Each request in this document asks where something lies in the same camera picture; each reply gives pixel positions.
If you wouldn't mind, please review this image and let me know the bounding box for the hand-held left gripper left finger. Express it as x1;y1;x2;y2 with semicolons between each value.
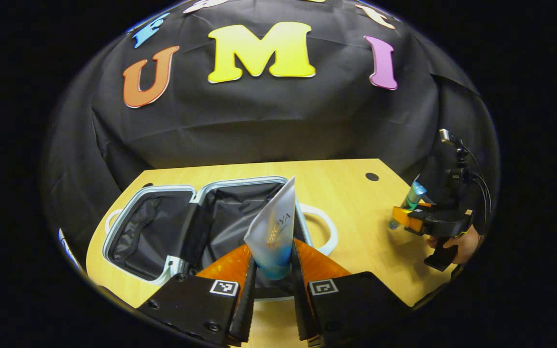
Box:
137;243;258;347

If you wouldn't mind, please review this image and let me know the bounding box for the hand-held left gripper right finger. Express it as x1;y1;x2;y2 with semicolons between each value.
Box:
291;238;412;347

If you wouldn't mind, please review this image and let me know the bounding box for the green bottle with blue cap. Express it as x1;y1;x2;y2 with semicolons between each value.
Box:
388;180;427;231

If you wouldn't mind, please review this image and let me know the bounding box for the translucent blue skin care tube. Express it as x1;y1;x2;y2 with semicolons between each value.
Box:
243;176;298;281

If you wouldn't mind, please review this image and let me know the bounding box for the light blue small suitcase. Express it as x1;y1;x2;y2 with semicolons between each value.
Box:
102;175;338;303

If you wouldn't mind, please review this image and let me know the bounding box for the black backdrop cloth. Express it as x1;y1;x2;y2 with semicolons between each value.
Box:
39;0;501;252

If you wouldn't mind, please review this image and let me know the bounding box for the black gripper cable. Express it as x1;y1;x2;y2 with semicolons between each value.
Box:
461;144;493;229

